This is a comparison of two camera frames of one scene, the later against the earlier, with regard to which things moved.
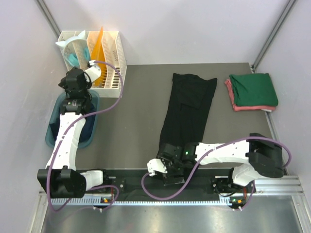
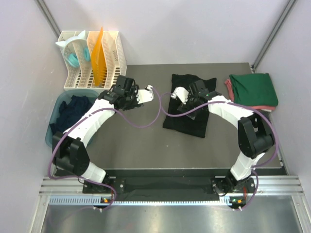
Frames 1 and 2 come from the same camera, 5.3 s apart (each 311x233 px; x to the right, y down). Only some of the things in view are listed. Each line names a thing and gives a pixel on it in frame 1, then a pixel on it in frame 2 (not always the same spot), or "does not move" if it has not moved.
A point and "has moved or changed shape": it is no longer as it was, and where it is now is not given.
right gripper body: [174, 168] → [191, 102]
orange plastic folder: [98, 55] does not move
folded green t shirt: [254, 90] does not move
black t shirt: [185, 114] has moved or changed shape
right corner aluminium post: [274, 34] does not move
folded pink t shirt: [238, 108] does not move
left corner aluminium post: [48, 17] does not move
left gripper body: [88, 93] → [131, 102]
